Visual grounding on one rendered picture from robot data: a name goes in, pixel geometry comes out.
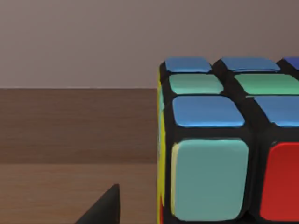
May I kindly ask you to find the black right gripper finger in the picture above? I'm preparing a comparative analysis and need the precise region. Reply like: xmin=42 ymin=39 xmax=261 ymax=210
xmin=74 ymin=183 xmax=121 ymax=224

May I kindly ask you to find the multicoloured puzzle cube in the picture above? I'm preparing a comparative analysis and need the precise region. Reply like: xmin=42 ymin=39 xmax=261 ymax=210
xmin=157 ymin=56 xmax=299 ymax=224

